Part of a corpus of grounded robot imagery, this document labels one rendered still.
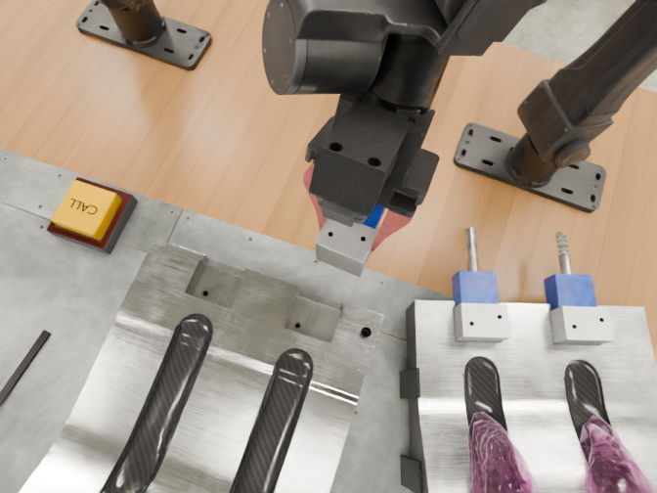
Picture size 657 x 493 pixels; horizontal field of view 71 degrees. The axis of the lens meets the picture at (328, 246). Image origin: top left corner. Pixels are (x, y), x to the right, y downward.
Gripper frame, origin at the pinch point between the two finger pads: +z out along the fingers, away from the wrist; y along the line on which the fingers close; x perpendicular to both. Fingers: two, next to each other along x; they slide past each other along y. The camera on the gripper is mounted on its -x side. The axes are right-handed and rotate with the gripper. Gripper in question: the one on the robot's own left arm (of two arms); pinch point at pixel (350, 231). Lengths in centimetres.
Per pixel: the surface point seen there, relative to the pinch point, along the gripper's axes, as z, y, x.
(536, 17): 13, 22, 174
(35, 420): 27.2, -25.1, -19.3
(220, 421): 15.4, -4.5, -15.3
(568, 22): 12, 35, 176
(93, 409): 17.4, -16.3, -18.7
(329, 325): 11.1, 1.4, -2.8
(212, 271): 10.9, -13.0, -2.6
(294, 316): 11.4, -2.5, -3.4
